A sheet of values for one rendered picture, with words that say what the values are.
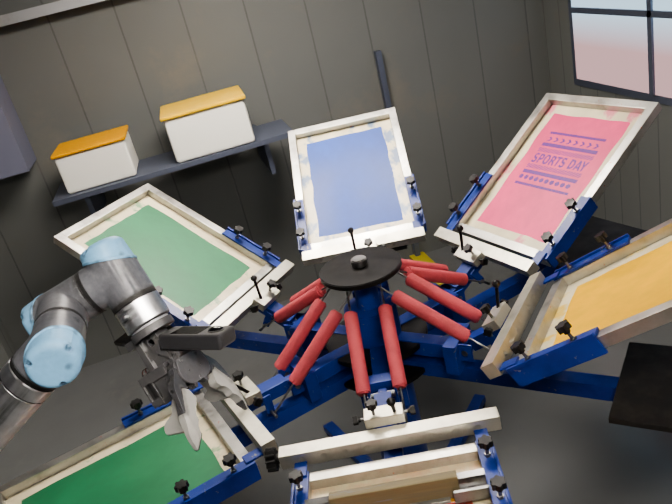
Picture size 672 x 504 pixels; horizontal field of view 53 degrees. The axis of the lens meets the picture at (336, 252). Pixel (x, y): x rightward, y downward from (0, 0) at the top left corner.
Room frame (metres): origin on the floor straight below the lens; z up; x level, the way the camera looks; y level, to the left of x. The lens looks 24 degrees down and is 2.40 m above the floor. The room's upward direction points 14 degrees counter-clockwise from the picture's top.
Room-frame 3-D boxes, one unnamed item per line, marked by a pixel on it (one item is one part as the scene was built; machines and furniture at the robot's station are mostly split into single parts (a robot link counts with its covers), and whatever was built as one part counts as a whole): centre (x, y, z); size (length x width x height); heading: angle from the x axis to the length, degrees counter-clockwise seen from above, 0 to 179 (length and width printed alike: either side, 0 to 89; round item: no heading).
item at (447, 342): (2.23, -0.07, 0.99); 0.82 x 0.79 x 0.12; 174
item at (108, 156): (4.11, 1.27, 1.55); 0.45 x 0.37 x 0.25; 99
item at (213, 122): (4.22, 0.58, 1.57); 0.53 x 0.44 x 0.29; 99
